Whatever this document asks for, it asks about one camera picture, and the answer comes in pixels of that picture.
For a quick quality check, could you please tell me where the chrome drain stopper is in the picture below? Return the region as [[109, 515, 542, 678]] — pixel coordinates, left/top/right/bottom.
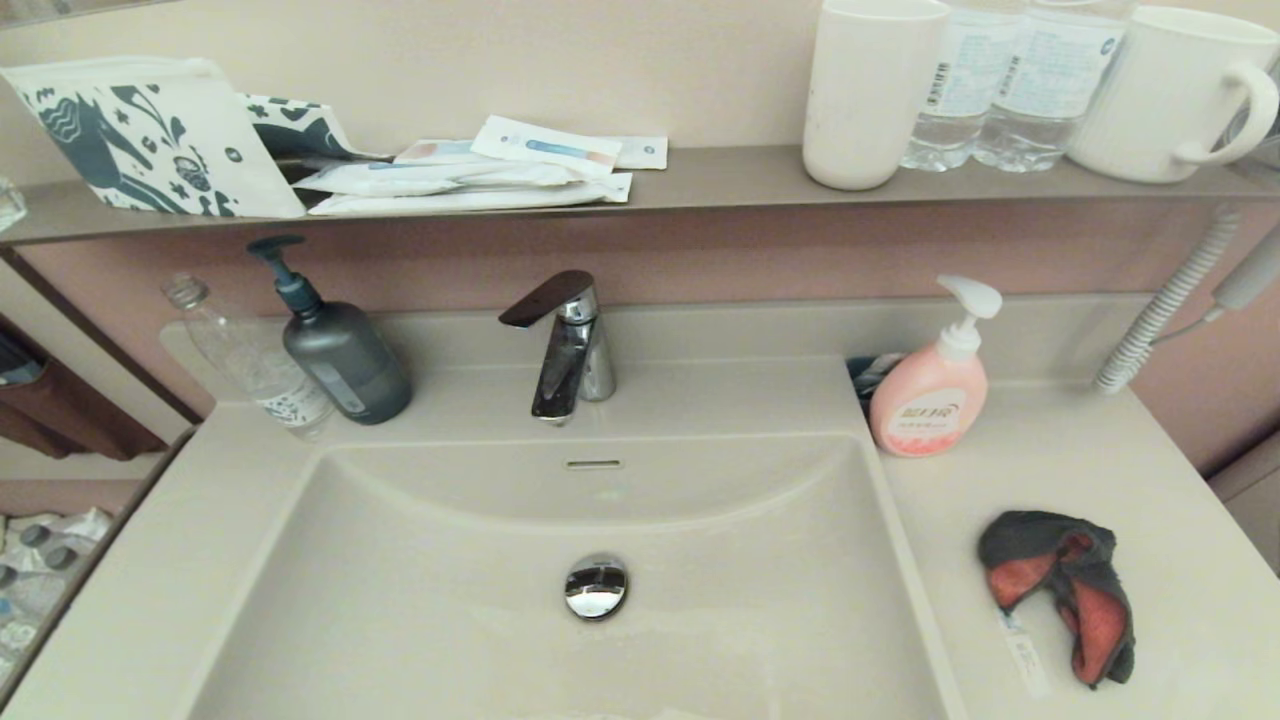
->
[[564, 555, 630, 623]]

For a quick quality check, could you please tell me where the pink soap pump bottle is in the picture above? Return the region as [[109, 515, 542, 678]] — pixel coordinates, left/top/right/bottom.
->
[[868, 275, 1004, 459]]

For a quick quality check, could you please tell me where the shrink-wrapped water bottle pack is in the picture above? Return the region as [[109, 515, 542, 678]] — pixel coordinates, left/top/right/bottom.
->
[[0, 507, 116, 666]]

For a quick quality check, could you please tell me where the chrome faucet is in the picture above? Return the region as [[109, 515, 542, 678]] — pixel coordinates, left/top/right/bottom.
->
[[499, 270, 618, 428]]

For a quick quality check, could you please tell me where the beige sink basin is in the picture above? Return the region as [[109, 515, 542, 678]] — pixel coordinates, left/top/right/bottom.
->
[[185, 432, 969, 720]]

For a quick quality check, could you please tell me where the pale pink sachet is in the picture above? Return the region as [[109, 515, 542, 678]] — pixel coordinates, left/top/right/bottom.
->
[[395, 140, 486, 166]]

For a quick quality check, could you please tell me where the clear labelled water bottle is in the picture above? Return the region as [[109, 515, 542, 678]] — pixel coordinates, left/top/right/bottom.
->
[[972, 0, 1137, 173], [900, 0, 1027, 173]]

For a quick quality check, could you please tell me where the long white sachet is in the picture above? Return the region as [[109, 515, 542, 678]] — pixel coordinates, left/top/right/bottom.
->
[[292, 160, 584, 196], [306, 172, 634, 216]]

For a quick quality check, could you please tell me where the white toothbrush packet blue print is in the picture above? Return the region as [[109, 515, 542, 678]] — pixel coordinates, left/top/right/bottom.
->
[[470, 115, 623, 180]]

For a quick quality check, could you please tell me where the white tumbler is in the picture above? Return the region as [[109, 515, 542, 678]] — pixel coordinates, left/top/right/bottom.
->
[[802, 0, 953, 191]]

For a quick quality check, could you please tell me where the small white sachet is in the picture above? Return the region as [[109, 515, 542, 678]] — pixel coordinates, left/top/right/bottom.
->
[[602, 136, 669, 170]]

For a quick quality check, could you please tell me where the white coiled cord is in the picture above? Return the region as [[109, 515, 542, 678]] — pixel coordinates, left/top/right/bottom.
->
[[1093, 207, 1243, 394]]

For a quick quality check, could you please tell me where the dark packet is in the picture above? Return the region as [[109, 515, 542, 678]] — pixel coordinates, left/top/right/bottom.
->
[[847, 352, 907, 413]]

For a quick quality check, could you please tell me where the brown wall shelf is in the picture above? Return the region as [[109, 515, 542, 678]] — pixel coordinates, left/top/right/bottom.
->
[[0, 145, 1280, 248]]

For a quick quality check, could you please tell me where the large white patterned pouch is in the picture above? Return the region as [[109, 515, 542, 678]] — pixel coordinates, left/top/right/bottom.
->
[[0, 55, 307, 219]]

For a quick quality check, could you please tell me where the white ribbed mug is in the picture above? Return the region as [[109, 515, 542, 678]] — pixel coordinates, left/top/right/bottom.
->
[[1065, 5, 1280, 185]]

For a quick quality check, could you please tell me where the white hair dryer handset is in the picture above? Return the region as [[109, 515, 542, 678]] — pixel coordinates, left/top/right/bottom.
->
[[1150, 230, 1280, 346]]

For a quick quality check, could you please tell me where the small white patterned pouch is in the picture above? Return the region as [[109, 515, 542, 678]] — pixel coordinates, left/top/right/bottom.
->
[[240, 93, 393, 163]]

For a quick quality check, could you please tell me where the dark grey pump bottle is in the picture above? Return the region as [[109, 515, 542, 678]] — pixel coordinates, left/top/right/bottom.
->
[[247, 235, 414, 426]]

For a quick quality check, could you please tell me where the empty clear plastic bottle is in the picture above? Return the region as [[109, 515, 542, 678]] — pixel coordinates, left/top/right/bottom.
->
[[162, 274, 338, 439]]

